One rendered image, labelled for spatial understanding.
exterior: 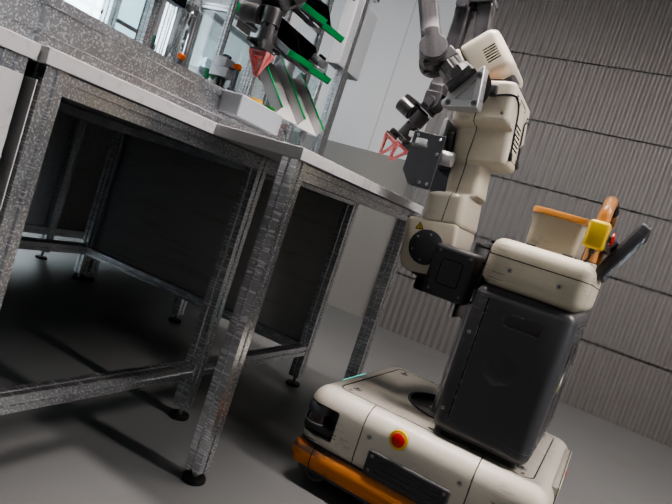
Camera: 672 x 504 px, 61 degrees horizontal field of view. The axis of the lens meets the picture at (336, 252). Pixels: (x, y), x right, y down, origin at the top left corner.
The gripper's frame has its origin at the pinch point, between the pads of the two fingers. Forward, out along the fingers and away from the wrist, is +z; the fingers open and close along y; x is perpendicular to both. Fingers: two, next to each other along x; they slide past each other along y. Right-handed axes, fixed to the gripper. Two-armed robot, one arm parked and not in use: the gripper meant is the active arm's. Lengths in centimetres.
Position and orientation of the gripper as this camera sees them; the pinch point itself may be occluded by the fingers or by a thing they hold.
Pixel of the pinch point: (255, 73)
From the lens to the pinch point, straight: 182.5
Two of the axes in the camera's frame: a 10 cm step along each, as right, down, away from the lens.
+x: 8.7, 2.9, -4.1
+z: -2.9, 9.5, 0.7
